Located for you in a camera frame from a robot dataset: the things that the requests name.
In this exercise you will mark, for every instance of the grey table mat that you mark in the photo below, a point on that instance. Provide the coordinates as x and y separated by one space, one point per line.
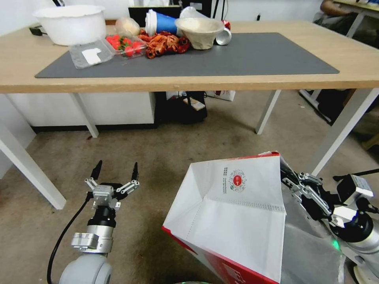
207 59

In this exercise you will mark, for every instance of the pile of red crayfish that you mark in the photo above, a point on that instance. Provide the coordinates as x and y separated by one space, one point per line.
165 44

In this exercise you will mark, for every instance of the white red paper bag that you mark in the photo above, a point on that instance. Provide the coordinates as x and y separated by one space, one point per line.
222 94

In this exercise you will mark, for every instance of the wooden desk with white frame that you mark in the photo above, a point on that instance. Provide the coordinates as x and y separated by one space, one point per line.
359 11

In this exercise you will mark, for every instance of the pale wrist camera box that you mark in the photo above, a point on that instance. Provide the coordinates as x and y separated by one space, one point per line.
341 216
103 195

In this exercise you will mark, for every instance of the clear clamshell box of strawberries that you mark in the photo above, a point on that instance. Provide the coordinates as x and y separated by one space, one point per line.
97 51

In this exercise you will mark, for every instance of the black power adapter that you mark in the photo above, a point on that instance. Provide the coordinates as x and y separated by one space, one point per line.
35 30

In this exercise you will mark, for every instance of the white robot front shell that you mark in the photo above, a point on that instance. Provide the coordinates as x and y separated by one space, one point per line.
191 282

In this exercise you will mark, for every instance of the clear bag with bread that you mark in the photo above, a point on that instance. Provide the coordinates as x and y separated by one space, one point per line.
128 26

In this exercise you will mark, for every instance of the large white plastic bowl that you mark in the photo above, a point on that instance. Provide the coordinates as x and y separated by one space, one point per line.
71 25

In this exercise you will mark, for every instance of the black monitor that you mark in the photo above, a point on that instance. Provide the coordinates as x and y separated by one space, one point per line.
139 13

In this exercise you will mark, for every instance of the blue paper cup white lid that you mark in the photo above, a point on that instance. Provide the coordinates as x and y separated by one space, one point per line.
161 24

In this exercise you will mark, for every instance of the wooden table with white legs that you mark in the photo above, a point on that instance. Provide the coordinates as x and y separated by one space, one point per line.
266 81

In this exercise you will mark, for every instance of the beige paper bowl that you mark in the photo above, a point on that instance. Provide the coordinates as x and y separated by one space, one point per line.
200 33

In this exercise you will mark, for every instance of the person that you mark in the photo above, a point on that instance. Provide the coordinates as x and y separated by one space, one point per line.
331 9

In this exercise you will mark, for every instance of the red silver drink can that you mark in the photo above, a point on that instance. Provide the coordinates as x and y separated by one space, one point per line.
224 35

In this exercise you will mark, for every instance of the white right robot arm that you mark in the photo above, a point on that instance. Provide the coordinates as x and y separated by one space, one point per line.
362 245

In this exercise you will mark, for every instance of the white red food delivery bag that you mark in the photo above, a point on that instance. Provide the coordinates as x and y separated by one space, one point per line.
237 219

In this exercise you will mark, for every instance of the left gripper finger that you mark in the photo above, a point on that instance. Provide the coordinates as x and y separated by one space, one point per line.
95 176
132 181

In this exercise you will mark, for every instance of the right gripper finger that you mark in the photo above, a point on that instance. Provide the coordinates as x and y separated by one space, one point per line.
318 204
311 181

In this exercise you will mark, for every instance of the white cabinet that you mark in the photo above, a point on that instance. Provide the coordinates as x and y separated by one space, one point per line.
88 109

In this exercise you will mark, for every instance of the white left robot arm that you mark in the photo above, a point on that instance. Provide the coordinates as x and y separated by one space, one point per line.
88 267

